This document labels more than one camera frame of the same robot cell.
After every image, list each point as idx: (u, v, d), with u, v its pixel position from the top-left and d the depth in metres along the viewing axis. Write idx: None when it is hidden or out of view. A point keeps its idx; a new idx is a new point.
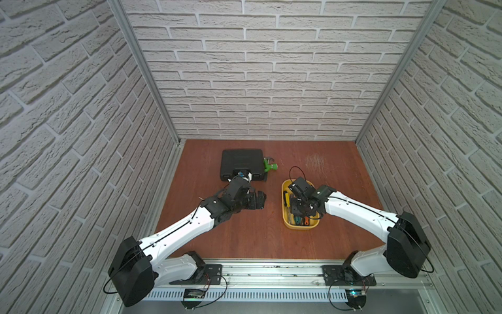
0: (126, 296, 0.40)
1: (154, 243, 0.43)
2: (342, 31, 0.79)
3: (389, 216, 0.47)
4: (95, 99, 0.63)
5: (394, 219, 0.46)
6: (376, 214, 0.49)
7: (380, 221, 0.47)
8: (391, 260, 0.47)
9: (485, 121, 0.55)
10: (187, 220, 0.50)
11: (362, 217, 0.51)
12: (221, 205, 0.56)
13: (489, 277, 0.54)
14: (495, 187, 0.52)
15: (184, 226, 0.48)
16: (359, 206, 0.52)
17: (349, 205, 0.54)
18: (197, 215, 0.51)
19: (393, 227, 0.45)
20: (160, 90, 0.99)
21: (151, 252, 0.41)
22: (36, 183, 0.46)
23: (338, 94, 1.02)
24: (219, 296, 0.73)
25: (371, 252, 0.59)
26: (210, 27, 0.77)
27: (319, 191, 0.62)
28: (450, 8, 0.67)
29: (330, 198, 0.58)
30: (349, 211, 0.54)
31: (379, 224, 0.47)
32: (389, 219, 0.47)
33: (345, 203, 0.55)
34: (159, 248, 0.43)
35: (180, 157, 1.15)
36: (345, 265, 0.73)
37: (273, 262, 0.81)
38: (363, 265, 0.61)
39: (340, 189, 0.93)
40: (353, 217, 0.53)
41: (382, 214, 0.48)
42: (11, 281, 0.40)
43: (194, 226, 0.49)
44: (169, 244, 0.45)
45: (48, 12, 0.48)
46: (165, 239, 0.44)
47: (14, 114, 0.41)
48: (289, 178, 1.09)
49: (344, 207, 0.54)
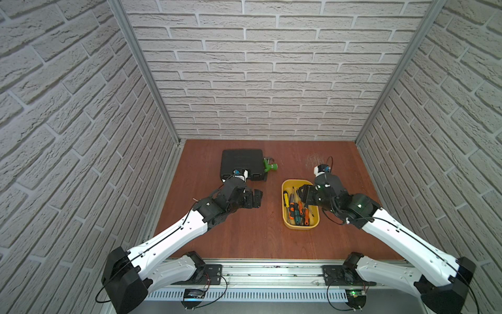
0: (117, 306, 0.40)
1: (143, 252, 0.42)
2: (342, 31, 0.79)
3: (449, 260, 0.41)
4: (95, 99, 0.63)
5: (455, 265, 0.40)
6: (433, 254, 0.42)
7: (440, 265, 0.41)
8: (428, 299, 0.45)
9: (485, 121, 0.55)
10: (179, 225, 0.48)
11: (414, 253, 0.43)
12: (215, 207, 0.54)
13: (489, 277, 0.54)
14: (495, 187, 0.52)
15: (174, 231, 0.46)
16: (410, 236, 0.45)
17: (400, 233, 0.45)
18: (189, 220, 0.49)
19: (457, 279, 0.39)
20: (160, 90, 0.99)
21: (140, 263, 0.40)
22: (36, 183, 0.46)
23: (338, 94, 1.02)
24: (219, 296, 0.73)
25: (395, 270, 0.54)
26: (210, 27, 0.77)
27: (359, 205, 0.50)
28: (450, 8, 0.67)
29: (375, 220, 0.47)
30: (400, 242, 0.45)
31: (438, 269, 0.40)
32: (450, 265, 0.40)
33: (395, 229, 0.46)
34: (148, 257, 0.42)
35: (180, 157, 1.15)
36: (345, 265, 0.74)
37: (273, 262, 0.81)
38: (375, 276, 0.60)
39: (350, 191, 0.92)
40: (399, 246, 0.46)
41: (441, 256, 0.42)
42: (11, 281, 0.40)
43: (185, 231, 0.48)
44: (159, 254, 0.43)
45: (48, 12, 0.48)
46: (154, 248, 0.43)
47: (14, 114, 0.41)
48: (295, 179, 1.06)
49: (393, 235, 0.45)
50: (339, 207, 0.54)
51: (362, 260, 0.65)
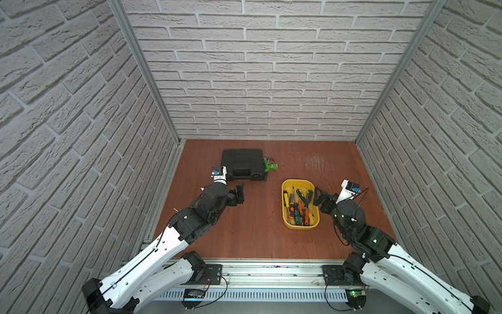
0: None
1: (115, 282, 0.40)
2: (342, 31, 0.79)
3: (463, 297, 0.44)
4: (95, 99, 0.63)
5: (469, 303, 0.43)
6: (447, 291, 0.45)
7: (455, 304, 0.43)
8: None
9: (485, 121, 0.55)
10: (153, 247, 0.45)
11: (429, 291, 0.46)
12: (194, 220, 0.49)
13: (489, 277, 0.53)
14: (495, 187, 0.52)
15: (149, 255, 0.44)
16: (424, 271, 0.47)
17: (415, 269, 0.48)
18: (165, 239, 0.46)
19: None
20: (160, 90, 0.99)
21: (112, 294, 0.39)
22: (36, 183, 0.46)
23: (338, 94, 1.02)
24: (219, 296, 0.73)
25: (408, 291, 0.55)
26: (210, 27, 0.77)
27: (375, 241, 0.53)
28: (450, 8, 0.67)
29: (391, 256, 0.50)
30: (416, 279, 0.47)
31: (454, 307, 0.43)
32: (464, 303, 0.43)
33: (410, 266, 0.48)
34: (121, 286, 0.40)
35: (180, 157, 1.15)
36: (345, 265, 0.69)
37: (273, 262, 0.81)
38: (384, 288, 0.59)
39: (369, 220, 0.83)
40: (412, 282, 0.49)
41: (456, 294, 0.44)
42: (11, 280, 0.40)
43: (159, 253, 0.44)
44: (131, 282, 0.41)
45: (48, 12, 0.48)
46: (127, 276, 0.41)
47: (14, 114, 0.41)
48: (295, 179, 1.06)
49: (408, 272, 0.48)
50: (357, 239, 0.55)
51: (368, 267, 0.64)
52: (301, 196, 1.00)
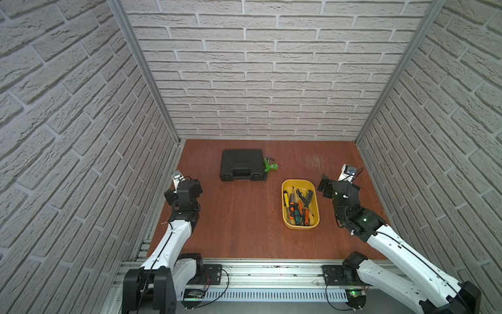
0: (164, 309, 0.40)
1: (157, 257, 0.45)
2: (342, 31, 0.79)
3: (450, 280, 0.42)
4: (95, 99, 0.63)
5: (457, 286, 0.41)
6: (434, 273, 0.43)
7: (438, 284, 0.42)
8: None
9: (485, 121, 0.55)
10: (170, 232, 0.53)
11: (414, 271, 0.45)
12: (185, 212, 0.61)
13: (489, 277, 0.55)
14: (495, 188, 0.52)
15: (170, 237, 0.51)
16: (412, 252, 0.47)
17: (401, 248, 0.48)
18: (175, 226, 0.55)
19: (454, 297, 0.40)
20: (160, 90, 0.99)
21: (161, 263, 0.43)
22: (36, 183, 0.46)
23: (338, 94, 1.02)
24: (218, 296, 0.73)
25: (401, 282, 0.54)
26: (210, 27, 0.77)
27: (365, 220, 0.54)
28: (450, 8, 0.67)
29: (378, 233, 0.51)
30: (401, 257, 0.47)
31: (436, 287, 0.42)
32: (450, 285, 0.41)
33: (397, 245, 0.48)
34: (164, 258, 0.44)
35: (180, 157, 1.15)
36: (344, 263, 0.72)
37: (272, 262, 0.81)
38: (378, 281, 0.59)
39: (363, 203, 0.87)
40: (400, 262, 0.48)
41: (442, 276, 0.43)
42: (12, 280, 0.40)
43: (178, 233, 0.53)
44: (170, 253, 0.46)
45: (48, 12, 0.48)
46: (164, 250, 0.47)
47: (14, 114, 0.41)
48: (295, 180, 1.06)
49: (395, 251, 0.48)
50: (348, 217, 0.57)
51: (365, 263, 0.65)
52: (302, 196, 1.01)
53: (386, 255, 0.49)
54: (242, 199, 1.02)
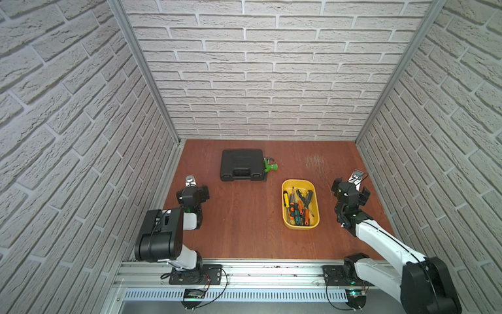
0: (174, 233, 0.46)
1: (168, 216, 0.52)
2: (342, 31, 0.79)
3: (416, 252, 0.47)
4: (95, 99, 0.63)
5: (421, 259, 0.45)
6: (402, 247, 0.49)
7: (402, 253, 0.47)
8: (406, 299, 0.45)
9: (485, 121, 0.55)
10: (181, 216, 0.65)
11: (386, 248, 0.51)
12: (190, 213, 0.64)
13: (489, 277, 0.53)
14: (495, 187, 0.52)
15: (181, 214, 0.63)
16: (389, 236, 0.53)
17: (378, 231, 0.55)
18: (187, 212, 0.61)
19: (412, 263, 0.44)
20: (160, 90, 0.99)
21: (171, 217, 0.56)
22: (36, 183, 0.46)
23: (338, 94, 1.02)
24: (217, 296, 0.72)
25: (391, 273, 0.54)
26: (210, 27, 0.77)
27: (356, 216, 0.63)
28: (450, 8, 0.67)
29: (368, 222, 0.60)
30: (376, 238, 0.54)
31: (401, 256, 0.47)
32: (414, 256, 0.46)
33: (375, 229, 0.56)
34: None
35: (180, 157, 1.15)
36: (345, 259, 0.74)
37: (272, 263, 0.79)
38: (369, 271, 0.60)
39: (363, 205, 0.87)
40: (379, 246, 0.54)
41: (409, 250, 0.48)
42: (12, 281, 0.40)
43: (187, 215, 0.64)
44: None
45: (48, 12, 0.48)
46: None
47: (14, 114, 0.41)
48: (295, 180, 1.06)
49: (372, 233, 0.56)
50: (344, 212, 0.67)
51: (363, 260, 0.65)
52: (302, 196, 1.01)
53: (372, 244, 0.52)
54: (242, 199, 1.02)
